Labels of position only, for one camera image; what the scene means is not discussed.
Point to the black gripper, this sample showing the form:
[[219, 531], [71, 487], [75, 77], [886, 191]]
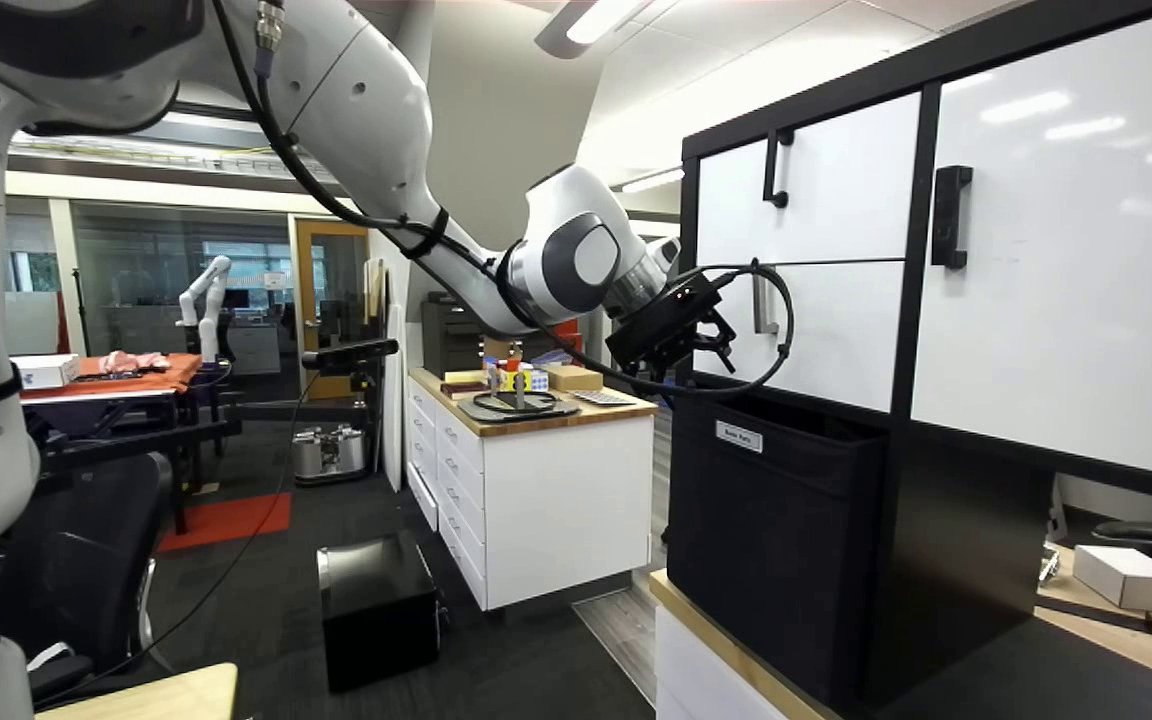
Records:
[[658, 332]]

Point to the black fabric storage box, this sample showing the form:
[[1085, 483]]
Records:
[[770, 531]]

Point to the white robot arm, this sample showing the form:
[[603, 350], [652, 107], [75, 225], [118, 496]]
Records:
[[341, 110]]

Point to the white cabinet with wood top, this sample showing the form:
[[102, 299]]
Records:
[[540, 505]]

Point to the white cabinet door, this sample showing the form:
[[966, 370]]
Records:
[[1038, 308]]

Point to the black box on floor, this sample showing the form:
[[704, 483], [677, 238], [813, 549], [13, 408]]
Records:
[[376, 609]]

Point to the small white box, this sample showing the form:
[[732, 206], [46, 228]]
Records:
[[1117, 573]]

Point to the white lower drawer front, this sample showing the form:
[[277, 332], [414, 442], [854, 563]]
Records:
[[840, 326]]

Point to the white drawer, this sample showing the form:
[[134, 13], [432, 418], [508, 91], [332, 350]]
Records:
[[836, 191], [840, 326]]

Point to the white upper drawer front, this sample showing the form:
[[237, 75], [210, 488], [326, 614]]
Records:
[[836, 191]]

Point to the red floor mat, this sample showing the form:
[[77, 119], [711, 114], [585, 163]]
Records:
[[224, 521]]

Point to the red table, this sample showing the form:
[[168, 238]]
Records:
[[86, 408]]

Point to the black office chair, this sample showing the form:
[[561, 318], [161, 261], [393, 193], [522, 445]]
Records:
[[77, 566]]

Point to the black cabinet frame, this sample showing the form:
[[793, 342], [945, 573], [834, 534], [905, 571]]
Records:
[[958, 518]]

